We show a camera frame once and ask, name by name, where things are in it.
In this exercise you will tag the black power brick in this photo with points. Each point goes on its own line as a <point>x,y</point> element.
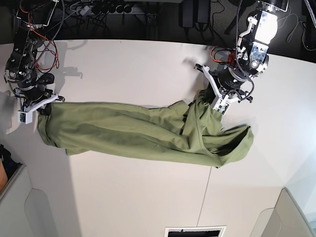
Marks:
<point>194,11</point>

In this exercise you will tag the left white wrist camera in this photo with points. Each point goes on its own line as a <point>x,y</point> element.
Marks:
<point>220,105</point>

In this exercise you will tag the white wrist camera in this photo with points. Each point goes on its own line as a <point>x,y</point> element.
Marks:
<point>25,117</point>
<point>220,105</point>

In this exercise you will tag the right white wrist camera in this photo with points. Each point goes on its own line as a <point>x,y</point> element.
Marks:
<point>25,117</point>

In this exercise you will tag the metal table leg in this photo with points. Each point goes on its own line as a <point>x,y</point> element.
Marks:
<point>151,27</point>

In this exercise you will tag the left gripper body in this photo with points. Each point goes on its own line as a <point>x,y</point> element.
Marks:
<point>225,84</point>

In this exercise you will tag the black multi-socket power strip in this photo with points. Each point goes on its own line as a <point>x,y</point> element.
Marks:
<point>79,8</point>

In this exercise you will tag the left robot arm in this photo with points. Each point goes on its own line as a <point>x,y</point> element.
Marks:
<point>247,60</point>

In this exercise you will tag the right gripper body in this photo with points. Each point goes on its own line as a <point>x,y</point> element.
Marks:
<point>35,90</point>

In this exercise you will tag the green t-shirt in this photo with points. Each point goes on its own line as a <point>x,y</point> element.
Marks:
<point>183,133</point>

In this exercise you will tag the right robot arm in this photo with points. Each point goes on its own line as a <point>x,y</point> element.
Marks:
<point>34,55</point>

